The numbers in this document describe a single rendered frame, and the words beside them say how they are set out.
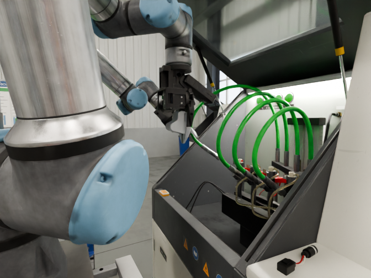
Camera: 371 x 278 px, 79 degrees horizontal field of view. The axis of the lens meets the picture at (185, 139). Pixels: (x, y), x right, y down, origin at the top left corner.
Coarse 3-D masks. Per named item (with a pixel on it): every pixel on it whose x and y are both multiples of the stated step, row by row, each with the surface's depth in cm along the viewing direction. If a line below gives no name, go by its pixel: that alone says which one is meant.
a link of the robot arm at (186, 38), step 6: (180, 6) 57; (186, 6) 57; (186, 12) 57; (192, 18) 59; (192, 24) 61; (186, 30) 56; (180, 36) 57; (186, 36) 58; (168, 42) 58; (174, 42) 58; (180, 42) 57; (186, 42) 58
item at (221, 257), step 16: (160, 208) 99; (176, 208) 83; (160, 224) 100; (176, 224) 82; (192, 224) 71; (176, 240) 82; (192, 240) 70; (208, 240) 61; (192, 256) 70; (208, 256) 61; (224, 256) 54; (240, 256) 55; (192, 272) 71; (224, 272) 54
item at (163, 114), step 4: (160, 104) 95; (156, 108) 96; (156, 112) 96; (160, 112) 96; (164, 112) 96; (168, 112) 96; (172, 112) 95; (160, 116) 97; (164, 116) 95; (168, 116) 93; (172, 116) 93; (164, 120) 93; (168, 120) 93; (164, 124) 93
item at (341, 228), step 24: (360, 48) 56; (360, 72) 55; (360, 96) 53; (360, 120) 52; (360, 144) 51; (336, 168) 55; (360, 168) 50; (336, 192) 54; (360, 192) 49; (336, 216) 53; (360, 216) 49; (336, 240) 52; (360, 240) 48; (360, 264) 47
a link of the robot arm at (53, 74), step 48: (0, 0) 17; (48, 0) 18; (0, 48) 19; (48, 48) 19; (48, 96) 20; (96, 96) 23; (48, 144) 19; (96, 144) 21; (0, 192) 23; (48, 192) 21; (96, 192) 20; (144, 192) 29; (96, 240) 22
